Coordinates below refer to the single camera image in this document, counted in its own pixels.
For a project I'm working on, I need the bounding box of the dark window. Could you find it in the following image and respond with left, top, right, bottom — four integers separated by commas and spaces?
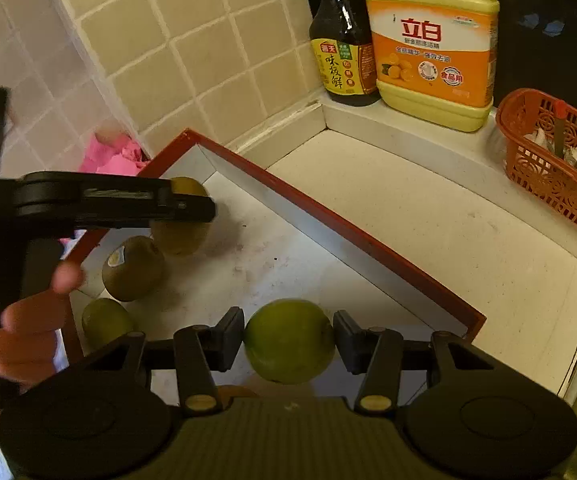
489, 0, 577, 111

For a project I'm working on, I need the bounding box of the red cardboard box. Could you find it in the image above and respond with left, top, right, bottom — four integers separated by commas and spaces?
60, 128, 487, 397

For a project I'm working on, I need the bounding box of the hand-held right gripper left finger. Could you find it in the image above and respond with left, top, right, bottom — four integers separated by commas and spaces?
76, 306, 245, 417

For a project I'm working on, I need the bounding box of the brown kiwi with sticker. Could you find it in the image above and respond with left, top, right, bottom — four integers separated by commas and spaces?
101, 235, 165, 303

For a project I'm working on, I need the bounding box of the orange plastic basket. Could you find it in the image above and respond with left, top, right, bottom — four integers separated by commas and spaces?
496, 88, 577, 248

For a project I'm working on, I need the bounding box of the yellow detergent jug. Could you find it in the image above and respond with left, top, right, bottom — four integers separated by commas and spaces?
361, 0, 500, 133

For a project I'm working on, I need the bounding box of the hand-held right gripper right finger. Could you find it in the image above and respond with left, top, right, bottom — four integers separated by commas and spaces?
333, 309, 512, 415

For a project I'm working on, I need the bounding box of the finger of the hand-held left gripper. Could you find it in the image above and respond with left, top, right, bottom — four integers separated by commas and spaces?
72, 171, 218, 233

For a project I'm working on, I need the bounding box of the dark soy sauce bottle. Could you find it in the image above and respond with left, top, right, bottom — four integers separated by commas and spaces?
309, 0, 382, 107

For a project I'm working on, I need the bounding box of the person's left hand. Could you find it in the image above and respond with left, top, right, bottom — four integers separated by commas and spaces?
0, 259, 85, 390

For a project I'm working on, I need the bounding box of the green lime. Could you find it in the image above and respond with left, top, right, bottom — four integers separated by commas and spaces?
243, 298, 337, 386
81, 298, 136, 351

